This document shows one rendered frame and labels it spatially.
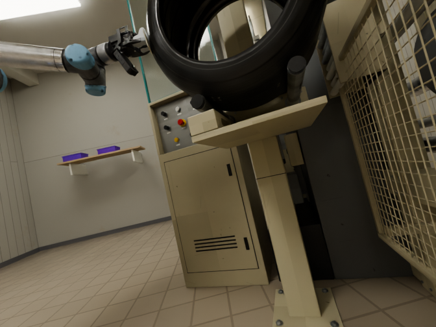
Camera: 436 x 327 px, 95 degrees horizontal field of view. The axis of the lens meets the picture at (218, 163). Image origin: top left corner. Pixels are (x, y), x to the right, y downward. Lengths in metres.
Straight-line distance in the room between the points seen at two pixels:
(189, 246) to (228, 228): 0.31
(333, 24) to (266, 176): 0.62
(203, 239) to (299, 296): 0.61
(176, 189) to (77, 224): 3.93
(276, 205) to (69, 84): 5.17
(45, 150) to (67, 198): 1.12
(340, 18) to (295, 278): 1.03
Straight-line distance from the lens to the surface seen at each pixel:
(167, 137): 1.45
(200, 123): 0.60
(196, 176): 1.29
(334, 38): 0.96
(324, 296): 1.23
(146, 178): 4.48
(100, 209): 4.87
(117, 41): 0.97
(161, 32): 0.74
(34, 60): 0.95
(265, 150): 0.91
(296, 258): 1.00
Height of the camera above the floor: 0.67
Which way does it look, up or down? 3 degrees up
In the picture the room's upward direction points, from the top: 13 degrees counter-clockwise
